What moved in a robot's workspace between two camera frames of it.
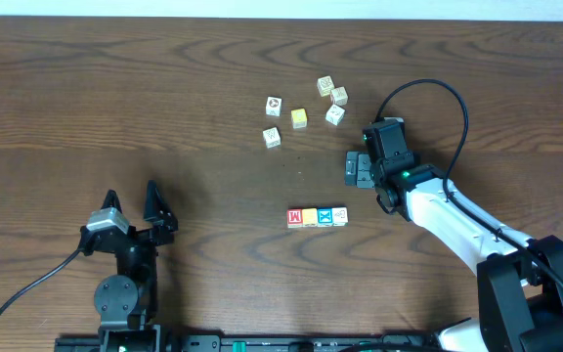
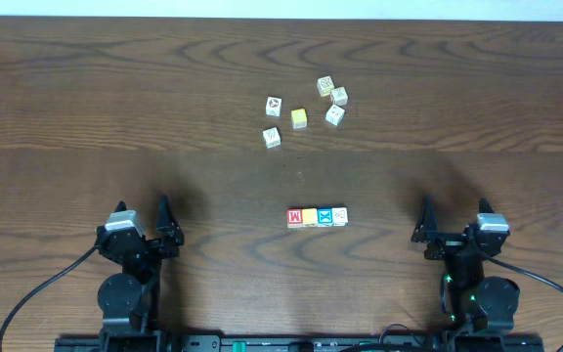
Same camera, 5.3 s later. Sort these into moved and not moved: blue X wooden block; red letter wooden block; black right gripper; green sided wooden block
Moved: black right gripper
Not moved: red letter wooden block; blue X wooden block; green sided wooden block
